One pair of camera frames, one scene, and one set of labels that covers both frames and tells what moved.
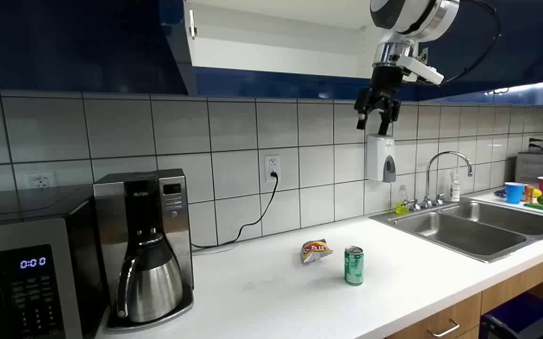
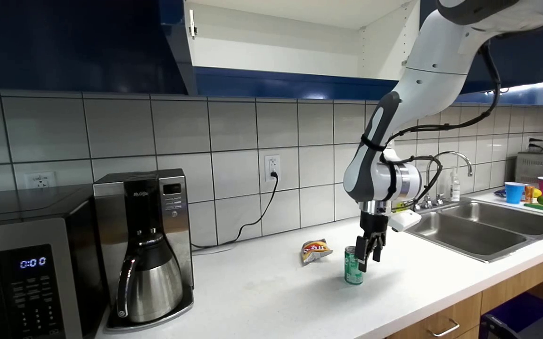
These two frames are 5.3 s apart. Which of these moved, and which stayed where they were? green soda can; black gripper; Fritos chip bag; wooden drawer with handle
Moved: black gripper
Stayed: green soda can; Fritos chip bag; wooden drawer with handle
